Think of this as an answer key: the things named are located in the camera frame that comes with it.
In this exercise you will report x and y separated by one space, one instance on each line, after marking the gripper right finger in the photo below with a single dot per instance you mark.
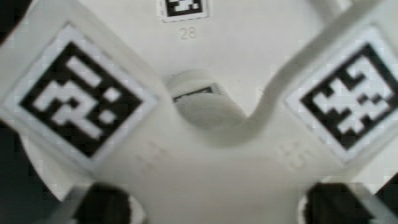
339 203

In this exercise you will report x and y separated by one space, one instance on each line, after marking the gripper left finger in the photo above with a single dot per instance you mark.
96 205

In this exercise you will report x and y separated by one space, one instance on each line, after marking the white table leg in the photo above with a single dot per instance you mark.
203 102

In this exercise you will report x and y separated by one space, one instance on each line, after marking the white cross table base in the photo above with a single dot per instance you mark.
224 180

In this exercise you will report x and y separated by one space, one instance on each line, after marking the white round table top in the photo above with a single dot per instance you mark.
236 43

